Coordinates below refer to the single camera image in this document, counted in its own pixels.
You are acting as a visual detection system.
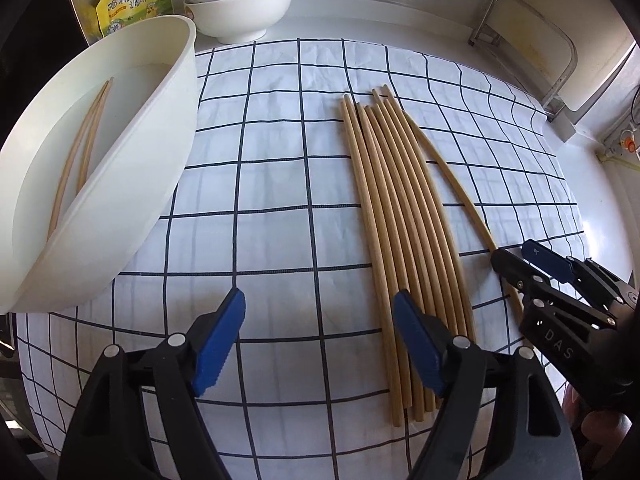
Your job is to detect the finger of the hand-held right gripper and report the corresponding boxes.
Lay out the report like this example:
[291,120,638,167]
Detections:
[521,239,635,311]
[491,248,617,330]

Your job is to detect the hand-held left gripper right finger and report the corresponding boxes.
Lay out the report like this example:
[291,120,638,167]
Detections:
[392,289,586,480]

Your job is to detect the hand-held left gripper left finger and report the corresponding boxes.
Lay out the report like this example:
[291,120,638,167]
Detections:
[57,287,247,480]

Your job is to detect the bundle of tan chopsticks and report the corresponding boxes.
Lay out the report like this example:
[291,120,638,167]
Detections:
[340,87,477,428]

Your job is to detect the long wooden chopstick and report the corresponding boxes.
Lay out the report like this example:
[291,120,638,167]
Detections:
[46,79,111,243]
[75,76,116,193]
[382,84,533,346]

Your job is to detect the large white plastic basin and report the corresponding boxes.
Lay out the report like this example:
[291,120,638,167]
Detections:
[0,14,199,315]

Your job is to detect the person's right hand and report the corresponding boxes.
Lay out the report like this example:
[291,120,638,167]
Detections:
[561,382,640,466]

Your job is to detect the white blue-checked cloth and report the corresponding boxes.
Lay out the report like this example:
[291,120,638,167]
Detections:
[12,37,586,480]

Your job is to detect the metal-framed white tray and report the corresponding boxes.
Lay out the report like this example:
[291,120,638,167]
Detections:
[467,0,578,121]

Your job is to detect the black cooktop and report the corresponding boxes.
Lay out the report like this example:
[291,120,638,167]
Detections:
[0,0,96,146]

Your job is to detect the yellow seasoning pouch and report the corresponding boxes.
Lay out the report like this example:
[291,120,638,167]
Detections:
[92,0,175,41]

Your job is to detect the white wall socket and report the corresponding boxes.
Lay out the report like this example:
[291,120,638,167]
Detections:
[597,127,640,163]

